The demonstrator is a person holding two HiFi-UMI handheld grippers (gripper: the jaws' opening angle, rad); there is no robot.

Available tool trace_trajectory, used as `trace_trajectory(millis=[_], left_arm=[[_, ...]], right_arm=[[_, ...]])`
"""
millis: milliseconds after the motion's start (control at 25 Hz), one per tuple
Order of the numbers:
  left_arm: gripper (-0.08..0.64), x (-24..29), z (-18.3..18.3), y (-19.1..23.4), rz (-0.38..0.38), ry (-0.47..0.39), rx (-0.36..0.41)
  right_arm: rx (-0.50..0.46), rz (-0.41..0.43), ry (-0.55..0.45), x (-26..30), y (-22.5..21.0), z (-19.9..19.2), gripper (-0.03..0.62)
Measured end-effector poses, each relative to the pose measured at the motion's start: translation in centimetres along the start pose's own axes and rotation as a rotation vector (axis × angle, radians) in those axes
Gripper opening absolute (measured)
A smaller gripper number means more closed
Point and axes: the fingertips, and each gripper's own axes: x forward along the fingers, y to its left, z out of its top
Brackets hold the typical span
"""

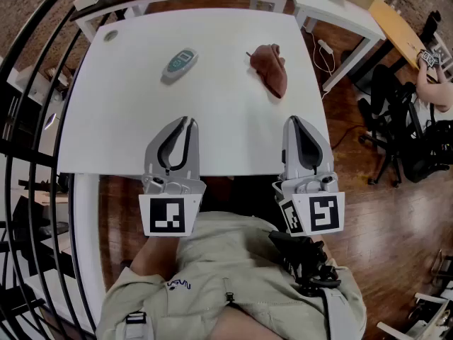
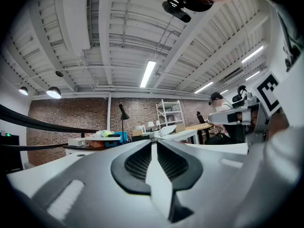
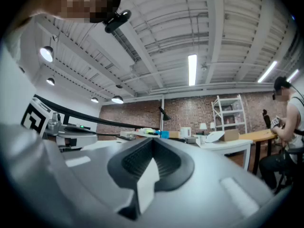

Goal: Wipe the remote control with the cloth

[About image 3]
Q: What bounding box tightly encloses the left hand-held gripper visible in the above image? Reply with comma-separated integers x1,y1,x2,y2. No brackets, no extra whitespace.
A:
20,96,98,152

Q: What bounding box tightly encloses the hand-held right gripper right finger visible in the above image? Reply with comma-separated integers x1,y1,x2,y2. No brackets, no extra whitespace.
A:
142,137,276,228

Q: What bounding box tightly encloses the person's white shirt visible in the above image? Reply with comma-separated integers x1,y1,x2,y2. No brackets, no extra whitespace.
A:
0,15,37,126

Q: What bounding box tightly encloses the white tray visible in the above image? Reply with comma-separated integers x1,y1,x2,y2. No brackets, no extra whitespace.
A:
132,128,161,138

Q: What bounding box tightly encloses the wooden table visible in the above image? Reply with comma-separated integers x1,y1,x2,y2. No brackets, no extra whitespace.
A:
238,128,279,176

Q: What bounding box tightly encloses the ceiling tube light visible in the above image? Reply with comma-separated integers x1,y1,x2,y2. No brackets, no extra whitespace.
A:
188,54,198,86
257,60,278,84
285,68,300,83

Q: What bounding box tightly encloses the black handrail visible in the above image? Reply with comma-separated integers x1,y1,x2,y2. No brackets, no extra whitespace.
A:
34,95,160,131

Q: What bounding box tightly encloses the white metal shelf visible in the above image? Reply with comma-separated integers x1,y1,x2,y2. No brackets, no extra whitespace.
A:
211,94,248,134

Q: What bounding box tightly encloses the black floor lamp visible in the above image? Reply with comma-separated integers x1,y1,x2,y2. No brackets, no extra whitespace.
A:
158,106,172,132

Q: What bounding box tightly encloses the person's head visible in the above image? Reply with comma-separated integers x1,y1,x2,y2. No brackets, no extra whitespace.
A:
22,0,122,24

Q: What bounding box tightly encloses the open cardboard box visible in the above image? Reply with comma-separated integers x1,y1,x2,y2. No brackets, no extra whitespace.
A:
218,128,240,142

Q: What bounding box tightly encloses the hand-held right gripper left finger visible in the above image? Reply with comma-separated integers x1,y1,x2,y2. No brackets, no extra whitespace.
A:
2,124,153,228

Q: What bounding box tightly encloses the white flat box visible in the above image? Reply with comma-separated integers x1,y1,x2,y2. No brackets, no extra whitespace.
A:
119,130,136,139

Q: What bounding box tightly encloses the black head-worn camera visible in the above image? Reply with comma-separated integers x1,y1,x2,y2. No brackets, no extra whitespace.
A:
104,9,132,34

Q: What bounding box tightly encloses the white table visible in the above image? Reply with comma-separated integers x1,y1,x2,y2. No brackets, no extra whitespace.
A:
196,138,254,171

